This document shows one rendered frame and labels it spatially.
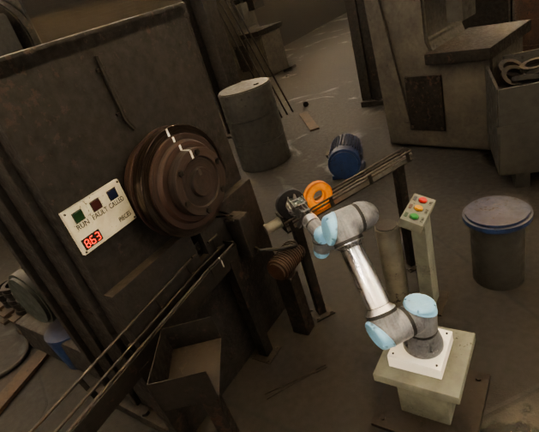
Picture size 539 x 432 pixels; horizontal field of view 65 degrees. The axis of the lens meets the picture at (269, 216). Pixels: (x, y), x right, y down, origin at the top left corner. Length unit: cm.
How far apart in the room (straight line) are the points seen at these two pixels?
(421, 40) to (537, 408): 286
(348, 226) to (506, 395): 102
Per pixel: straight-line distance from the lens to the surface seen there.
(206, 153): 177
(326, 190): 221
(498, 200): 253
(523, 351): 231
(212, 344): 172
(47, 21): 874
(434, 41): 403
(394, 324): 162
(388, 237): 221
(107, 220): 174
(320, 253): 199
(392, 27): 408
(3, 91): 161
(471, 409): 208
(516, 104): 324
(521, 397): 216
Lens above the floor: 172
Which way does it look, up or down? 28 degrees down
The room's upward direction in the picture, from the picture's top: 18 degrees counter-clockwise
